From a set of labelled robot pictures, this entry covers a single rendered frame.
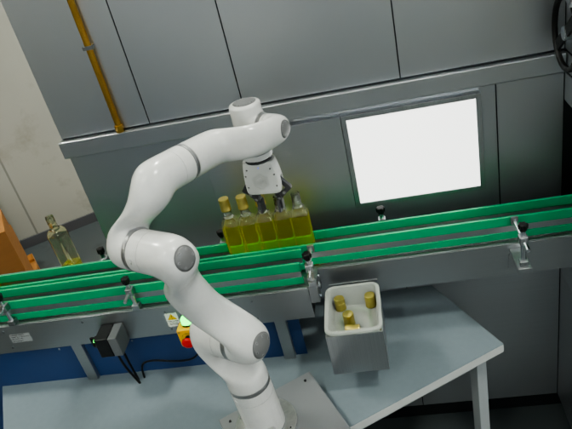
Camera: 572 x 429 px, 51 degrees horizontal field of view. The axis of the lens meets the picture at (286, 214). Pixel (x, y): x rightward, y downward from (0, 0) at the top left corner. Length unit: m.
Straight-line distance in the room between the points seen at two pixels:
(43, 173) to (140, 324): 3.03
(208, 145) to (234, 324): 0.45
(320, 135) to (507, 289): 0.94
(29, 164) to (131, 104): 3.01
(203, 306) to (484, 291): 1.25
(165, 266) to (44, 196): 3.85
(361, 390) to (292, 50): 1.08
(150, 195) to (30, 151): 3.68
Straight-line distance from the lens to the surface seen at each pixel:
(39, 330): 2.31
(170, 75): 1.98
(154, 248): 1.31
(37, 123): 4.92
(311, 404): 1.91
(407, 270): 2.03
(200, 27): 1.92
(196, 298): 1.45
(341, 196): 2.06
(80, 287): 2.24
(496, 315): 2.49
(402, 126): 1.96
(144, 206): 1.33
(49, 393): 2.46
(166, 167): 1.35
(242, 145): 1.48
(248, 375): 1.70
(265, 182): 1.66
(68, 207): 5.16
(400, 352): 2.10
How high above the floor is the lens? 2.23
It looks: 30 degrees down
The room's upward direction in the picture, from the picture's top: 14 degrees counter-clockwise
